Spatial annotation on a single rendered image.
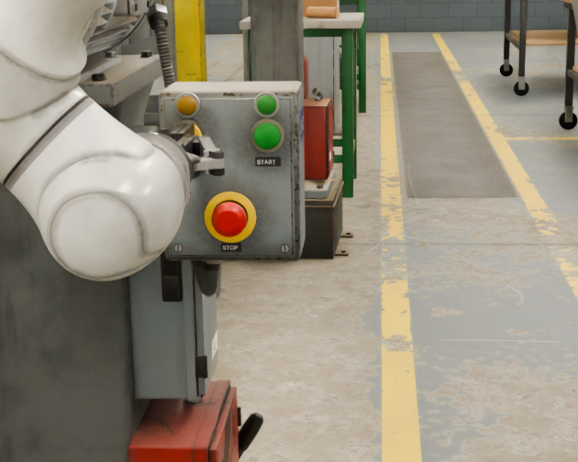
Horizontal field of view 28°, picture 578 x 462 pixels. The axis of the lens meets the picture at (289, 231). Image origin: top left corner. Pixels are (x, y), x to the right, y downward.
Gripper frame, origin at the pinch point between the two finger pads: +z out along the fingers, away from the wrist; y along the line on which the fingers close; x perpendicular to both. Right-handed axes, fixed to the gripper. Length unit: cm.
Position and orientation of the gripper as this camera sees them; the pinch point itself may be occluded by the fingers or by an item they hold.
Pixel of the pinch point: (183, 141)
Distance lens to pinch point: 127.8
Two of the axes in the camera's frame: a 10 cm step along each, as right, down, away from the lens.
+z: 0.8, -2.5, 9.7
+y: 10.0, 0.0, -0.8
